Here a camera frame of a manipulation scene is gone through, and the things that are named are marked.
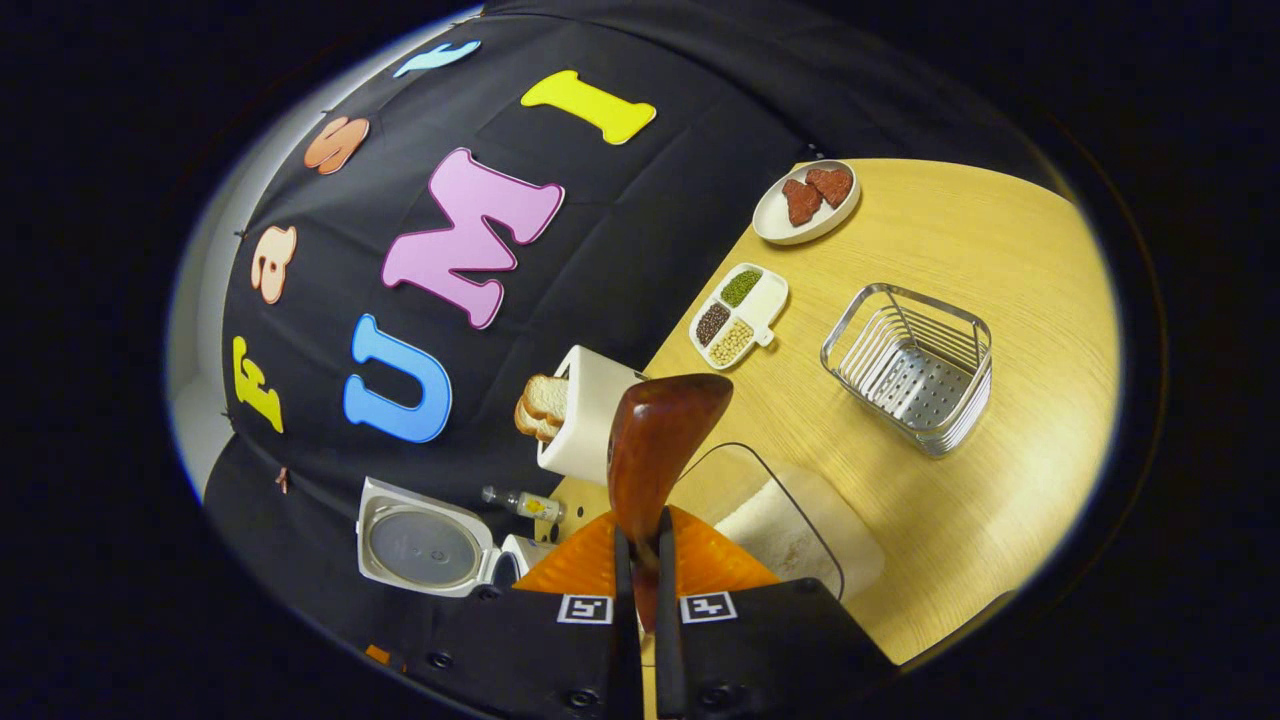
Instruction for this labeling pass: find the white round plate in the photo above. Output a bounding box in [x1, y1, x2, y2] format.
[752, 160, 862, 246]

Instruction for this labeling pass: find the small clear glass bottle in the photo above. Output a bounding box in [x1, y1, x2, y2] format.
[481, 486, 566, 524]

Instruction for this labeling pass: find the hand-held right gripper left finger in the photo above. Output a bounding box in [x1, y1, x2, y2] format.
[395, 508, 644, 720]

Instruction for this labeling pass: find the red meat piece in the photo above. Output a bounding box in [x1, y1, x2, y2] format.
[782, 178, 824, 227]
[806, 167, 854, 209]

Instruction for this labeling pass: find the white divided bean dish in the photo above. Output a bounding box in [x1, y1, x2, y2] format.
[688, 262, 790, 372]

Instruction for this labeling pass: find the clear rice container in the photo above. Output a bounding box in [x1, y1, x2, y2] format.
[665, 442, 886, 603]

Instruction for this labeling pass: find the white rice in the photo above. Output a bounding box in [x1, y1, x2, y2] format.
[715, 480, 837, 591]

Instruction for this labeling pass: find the white toaster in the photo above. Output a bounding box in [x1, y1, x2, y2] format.
[537, 345, 651, 486]

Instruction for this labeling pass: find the white rice cooker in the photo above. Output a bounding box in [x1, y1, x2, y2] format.
[356, 477, 549, 599]

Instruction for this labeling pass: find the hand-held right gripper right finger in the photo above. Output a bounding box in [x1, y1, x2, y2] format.
[655, 505, 897, 720]

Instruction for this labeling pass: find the toasted bread slice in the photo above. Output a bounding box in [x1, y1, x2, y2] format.
[523, 375, 570, 422]
[514, 398, 561, 443]

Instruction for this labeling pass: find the metal wire chopstick holder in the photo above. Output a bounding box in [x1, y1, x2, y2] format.
[820, 283, 993, 458]

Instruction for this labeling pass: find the brown wooden spoon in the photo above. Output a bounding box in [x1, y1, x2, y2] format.
[607, 373, 734, 633]

